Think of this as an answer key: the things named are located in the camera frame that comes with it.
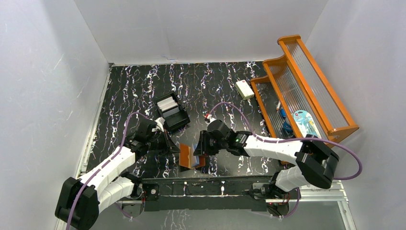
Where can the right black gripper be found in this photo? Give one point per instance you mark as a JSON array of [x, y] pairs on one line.
[[203, 148]]

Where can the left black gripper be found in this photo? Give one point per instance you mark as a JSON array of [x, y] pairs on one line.
[[164, 142]]

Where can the orange leather card holder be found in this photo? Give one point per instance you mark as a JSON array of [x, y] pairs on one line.
[[188, 160]]

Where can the black card tray box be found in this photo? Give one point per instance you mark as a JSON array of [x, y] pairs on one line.
[[175, 118]]

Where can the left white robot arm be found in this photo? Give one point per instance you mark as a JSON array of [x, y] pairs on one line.
[[82, 199]]

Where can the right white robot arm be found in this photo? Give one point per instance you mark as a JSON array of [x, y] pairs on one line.
[[313, 161]]

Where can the stack of white cards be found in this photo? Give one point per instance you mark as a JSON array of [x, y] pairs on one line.
[[167, 104]]

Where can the white rectangular box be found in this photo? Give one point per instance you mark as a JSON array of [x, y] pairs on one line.
[[244, 89]]

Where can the blue item on shelf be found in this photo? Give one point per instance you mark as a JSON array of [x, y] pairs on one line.
[[286, 124]]

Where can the orange wooden shelf rack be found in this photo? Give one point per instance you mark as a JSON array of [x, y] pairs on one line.
[[298, 82]]

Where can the blue blister pack item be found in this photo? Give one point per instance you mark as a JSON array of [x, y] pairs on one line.
[[305, 123]]

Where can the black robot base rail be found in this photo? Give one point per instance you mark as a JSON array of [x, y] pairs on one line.
[[210, 193]]

